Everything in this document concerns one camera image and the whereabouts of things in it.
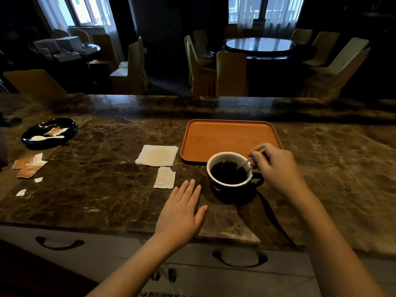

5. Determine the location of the person's right forearm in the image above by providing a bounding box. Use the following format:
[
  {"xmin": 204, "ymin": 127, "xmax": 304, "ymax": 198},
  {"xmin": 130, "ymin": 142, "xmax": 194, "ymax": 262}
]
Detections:
[{"xmin": 289, "ymin": 182, "xmax": 385, "ymax": 297}]

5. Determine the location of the person's right hand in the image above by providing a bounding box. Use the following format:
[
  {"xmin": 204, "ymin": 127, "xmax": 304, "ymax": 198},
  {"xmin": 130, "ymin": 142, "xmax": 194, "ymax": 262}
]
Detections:
[{"xmin": 248, "ymin": 143, "xmax": 307, "ymax": 200}]

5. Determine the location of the torn white sugar packet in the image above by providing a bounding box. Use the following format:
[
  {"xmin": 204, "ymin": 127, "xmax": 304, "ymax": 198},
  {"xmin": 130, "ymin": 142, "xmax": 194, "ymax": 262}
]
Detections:
[{"xmin": 153, "ymin": 166, "xmax": 176, "ymax": 190}]

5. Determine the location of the black coffee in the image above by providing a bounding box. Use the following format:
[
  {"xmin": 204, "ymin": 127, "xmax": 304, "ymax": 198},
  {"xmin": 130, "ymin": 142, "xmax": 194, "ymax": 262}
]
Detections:
[{"xmin": 211, "ymin": 161, "xmax": 248, "ymax": 185}]

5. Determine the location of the orange wooden tray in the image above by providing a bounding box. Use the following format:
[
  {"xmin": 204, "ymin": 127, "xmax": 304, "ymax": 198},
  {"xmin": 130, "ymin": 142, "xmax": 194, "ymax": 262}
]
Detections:
[{"xmin": 180, "ymin": 119, "xmax": 283, "ymax": 165}]

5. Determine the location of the dark round dining table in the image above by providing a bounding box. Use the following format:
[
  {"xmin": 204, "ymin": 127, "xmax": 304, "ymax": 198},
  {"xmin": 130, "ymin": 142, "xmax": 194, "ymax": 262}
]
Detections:
[{"xmin": 207, "ymin": 37, "xmax": 317, "ymax": 61}]

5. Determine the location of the black oval plate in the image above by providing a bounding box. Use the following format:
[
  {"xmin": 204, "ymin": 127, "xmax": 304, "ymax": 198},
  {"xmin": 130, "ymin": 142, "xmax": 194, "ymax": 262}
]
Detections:
[{"xmin": 21, "ymin": 118, "xmax": 79, "ymax": 146}]

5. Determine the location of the thin wooden stir stick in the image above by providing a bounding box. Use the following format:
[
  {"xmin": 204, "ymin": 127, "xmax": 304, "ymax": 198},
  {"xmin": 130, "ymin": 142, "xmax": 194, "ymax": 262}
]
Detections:
[{"xmin": 237, "ymin": 147, "xmax": 266, "ymax": 169}]

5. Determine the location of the white box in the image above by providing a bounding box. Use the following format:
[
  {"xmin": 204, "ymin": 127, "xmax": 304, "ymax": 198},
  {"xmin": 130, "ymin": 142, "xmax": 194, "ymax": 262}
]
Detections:
[
  {"xmin": 55, "ymin": 36, "xmax": 83, "ymax": 52},
  {"xmin": 53, "ymin": 51, "xmax": 82, "ymax": 63},
  {"xmin": 33, "ymin": 39, "xmax": 59, "ymax": 55}
]

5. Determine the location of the person's left hand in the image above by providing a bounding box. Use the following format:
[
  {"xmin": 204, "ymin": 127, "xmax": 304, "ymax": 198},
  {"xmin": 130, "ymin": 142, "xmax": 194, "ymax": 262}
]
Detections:
[{"xmin": 154, "ymin": 179, "xmax": 209, "ymax": 251}]

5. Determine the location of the window with white sheer curtain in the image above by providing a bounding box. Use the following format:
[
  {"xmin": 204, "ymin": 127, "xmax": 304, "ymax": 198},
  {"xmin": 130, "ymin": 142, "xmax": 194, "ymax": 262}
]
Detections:
[
  {"xmin": 228, "ymin": 0, "xmax": 305, "ymax": 39},
  {"xmin": 35, "ymin": 0, "xmax": 125, "ymax": 64}
]

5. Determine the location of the person's left forearm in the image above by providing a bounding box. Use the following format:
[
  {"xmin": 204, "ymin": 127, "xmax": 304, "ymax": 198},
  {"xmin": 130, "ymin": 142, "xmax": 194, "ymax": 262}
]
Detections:
[{"xmin": 86, "ymin": 233, "xmax": 189, "ymax": 297}]

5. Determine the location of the white folded napkin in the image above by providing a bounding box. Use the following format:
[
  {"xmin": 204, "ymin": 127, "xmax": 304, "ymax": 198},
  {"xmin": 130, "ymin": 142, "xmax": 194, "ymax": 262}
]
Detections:
[{"xmin": 135, "ymin": 145, "xmax": 179, "ymax": 167}]

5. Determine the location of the white plastic spoon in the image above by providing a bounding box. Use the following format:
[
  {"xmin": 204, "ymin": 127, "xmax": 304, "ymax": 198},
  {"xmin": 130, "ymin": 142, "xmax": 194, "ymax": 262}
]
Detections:
[{"xmin": 31, "ymin": 135, "xmax": 65, "ymax": 142}]

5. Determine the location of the group of beige dining chairs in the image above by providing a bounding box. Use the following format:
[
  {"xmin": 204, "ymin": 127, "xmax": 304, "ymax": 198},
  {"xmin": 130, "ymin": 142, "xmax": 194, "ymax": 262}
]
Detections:
[{"xmin": 184, "ymin": 28, "xmax": 371, "ymax": 99}]

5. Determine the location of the small torn orange packet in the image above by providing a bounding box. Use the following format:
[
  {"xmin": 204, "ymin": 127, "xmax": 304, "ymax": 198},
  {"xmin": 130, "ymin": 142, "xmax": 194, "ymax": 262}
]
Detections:
[{"xmin": 44, "ymin": 127, "xmax": 69, "ymax": 137}]

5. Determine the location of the round glass turntable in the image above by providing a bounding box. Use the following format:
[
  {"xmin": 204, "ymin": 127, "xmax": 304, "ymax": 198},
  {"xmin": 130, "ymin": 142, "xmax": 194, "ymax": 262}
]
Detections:
[{"xmin": 224, "ymin": 37, "xmax": 296, "ymax": 53}]

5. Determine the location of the yellow covered chair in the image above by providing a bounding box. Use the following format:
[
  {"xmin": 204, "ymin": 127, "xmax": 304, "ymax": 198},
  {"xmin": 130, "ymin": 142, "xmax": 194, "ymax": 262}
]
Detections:
[
  {"xmin": 110, "ymin": 36, "xmax": 148, "ymax": 95},
  {"xmin": 92, "ymin": 34, "xmax": 119, "ymax": 71},
  {"xmin": 2, "ymin": 69, "xmax": 68, "ymax": 97}
]

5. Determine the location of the black cup white inside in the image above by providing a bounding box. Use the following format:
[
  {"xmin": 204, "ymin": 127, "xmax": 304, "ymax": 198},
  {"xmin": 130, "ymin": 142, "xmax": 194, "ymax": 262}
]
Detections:
[{"xmin": 206, "ymin": 152, "xmax": 265, "ymax": 196}]

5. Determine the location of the black curved drawer handle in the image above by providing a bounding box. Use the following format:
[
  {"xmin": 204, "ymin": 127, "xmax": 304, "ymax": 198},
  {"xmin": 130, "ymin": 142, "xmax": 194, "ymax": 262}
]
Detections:
[
  {"xmin": 212, "ymin": 249, "xmax": 268, "ymax": 268},
  {"xmin": 35, "ymin": 236, "xmax": 85, "ymax": 251}
]

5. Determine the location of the white cabinet front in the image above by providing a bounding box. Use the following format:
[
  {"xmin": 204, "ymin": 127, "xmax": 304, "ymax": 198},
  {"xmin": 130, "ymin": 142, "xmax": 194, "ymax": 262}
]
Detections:
[{"xmin": 0, "ymin": 225, "xmax": 396, "ymax": 297}]

